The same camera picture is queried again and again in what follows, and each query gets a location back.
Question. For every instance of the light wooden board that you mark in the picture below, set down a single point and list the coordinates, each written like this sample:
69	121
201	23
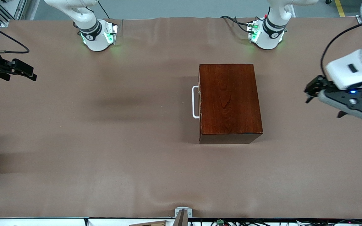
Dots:
149	224

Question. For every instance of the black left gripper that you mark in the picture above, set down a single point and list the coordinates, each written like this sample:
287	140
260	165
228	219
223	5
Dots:
317	84

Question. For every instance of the grey metal bracket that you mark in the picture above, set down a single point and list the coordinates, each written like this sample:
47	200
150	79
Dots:
183	216

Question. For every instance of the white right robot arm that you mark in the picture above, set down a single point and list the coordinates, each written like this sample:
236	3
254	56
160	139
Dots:
94	40

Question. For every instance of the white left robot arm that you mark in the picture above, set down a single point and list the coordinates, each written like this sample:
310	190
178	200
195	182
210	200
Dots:
350	72

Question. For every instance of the brown table cover sheet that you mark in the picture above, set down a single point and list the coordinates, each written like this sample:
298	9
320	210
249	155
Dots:
137	172

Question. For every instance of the dark wooden drawer box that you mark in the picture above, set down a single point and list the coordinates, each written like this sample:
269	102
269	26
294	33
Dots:
231	100

